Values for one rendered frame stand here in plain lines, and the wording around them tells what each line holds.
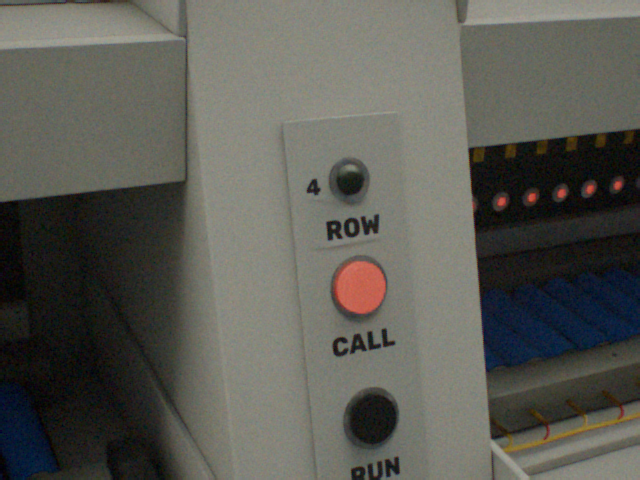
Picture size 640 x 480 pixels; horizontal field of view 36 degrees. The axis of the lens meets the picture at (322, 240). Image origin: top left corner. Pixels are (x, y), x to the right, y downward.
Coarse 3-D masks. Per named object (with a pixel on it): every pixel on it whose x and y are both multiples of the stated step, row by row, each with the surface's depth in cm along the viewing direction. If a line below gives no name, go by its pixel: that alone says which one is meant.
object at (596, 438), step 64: (512, 192) 54; (576, 192) 56; (512, 256) 54; (576, 256) 55; (512, 320) 49; (576, 320) 49; (512, 384) 42; (576, 384) 44; (512, 448) 41; (576, 448) 41
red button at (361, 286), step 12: (360, 264) 31; (348, 276) 30; (360, 276) 31; (372, 276) 31; (348, 288) 30; (360, 288) 31; (372, 288) 31; (384, 288) 31; (348, 300) 30; (360, 300) 31; (372, 300) 31; (360, 312) 31
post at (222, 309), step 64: (192, 0) 28; (256, 0) 29; (320, 0) 30; (384, 0) 31; (448, 0) 32; (192, 64) 28; (256, 64) 29; (320, 64) 30; (384, 64) 31; (448, 64) 32; (192, 128) 29; (256, 128) 29; (448, 128) 32; (128, 192) 37; (192, 192) 30; (256, 192) 30; (448, 192) 32; (128, 256) 38; (192, 256) 31; (256, 256) 30; (448, 256) 33; (128, 320) 40; (192, 320) 32; (256, 320) 30; (448, 320) 33; (192, 384) 33; (256, 384) 30; (448, 384) 33; (256, 448) 30; (448, 448) 33
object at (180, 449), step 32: (96, 288) 43; (0, 320) 43; (96, 320) 44; (96, 352) 45; (128, 352) 39; (64, 384) 45; (96, 384) 45; (128, 384) 40; (160, 384) 36; (64, 416) 42; (96, 416) 43; (128, 416) 41; (160, 416) 36; (64, 448) 40; (96, 448) 41; (128, 448) 36; (160, 448) 37; (192, 448) 33
